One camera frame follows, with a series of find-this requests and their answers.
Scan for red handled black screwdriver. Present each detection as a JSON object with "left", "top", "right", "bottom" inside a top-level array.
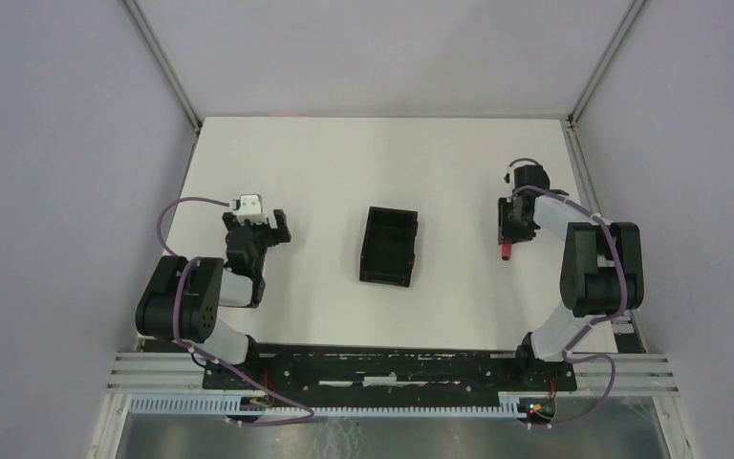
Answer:
[{"left": 501, "top": 241, "right": 512, "bottom": 261}]

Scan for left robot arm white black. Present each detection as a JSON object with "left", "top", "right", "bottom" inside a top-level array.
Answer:
[{"left": 135, "top": 209, "right": 291, "bottom": 366}]

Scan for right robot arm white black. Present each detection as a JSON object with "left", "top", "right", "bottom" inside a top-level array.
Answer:
[{"left": 497, "top": 158, "right": 644, "bottom": 376}]

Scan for black plastic bin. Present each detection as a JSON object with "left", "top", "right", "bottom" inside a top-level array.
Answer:
[{"left": 358, "top": 207, "right": 419, "bottom": 288}]

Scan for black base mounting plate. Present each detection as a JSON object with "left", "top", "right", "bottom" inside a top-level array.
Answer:
[{"left": 201, "top": 342, "right": 578, "bottom": 410}]

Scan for aluminium front rails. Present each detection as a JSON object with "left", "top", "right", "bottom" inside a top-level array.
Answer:
[{"left": 108, "top": 353, "right": 680, "bottom": 397}]

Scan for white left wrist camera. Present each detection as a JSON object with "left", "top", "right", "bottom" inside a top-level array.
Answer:
[{"left": 231, "top": 194, "right": 269, "bottom": 225}]

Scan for aluminium frame rail right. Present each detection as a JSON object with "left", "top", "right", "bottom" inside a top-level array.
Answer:
[{"left": 561, "top": 0, "right": 650, "bottom": 354}]

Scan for aluminium frame rail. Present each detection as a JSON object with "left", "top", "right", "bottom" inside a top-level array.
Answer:
[
  {"left": 119, "top": 0, "right": 203, "bottom": 136},
  {"left": 561, "top": 0, "right": 650, "bottom": 354}
]

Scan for aluminium frame rail left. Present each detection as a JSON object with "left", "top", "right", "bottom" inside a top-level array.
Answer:
[{"left": 119, "top": 0, "right": 203, "bottom": 136}]

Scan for white slotted cable duct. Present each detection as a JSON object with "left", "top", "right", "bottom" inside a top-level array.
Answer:
[{"left": 129, "top": 394, "right": 526, "bottom": 420}]

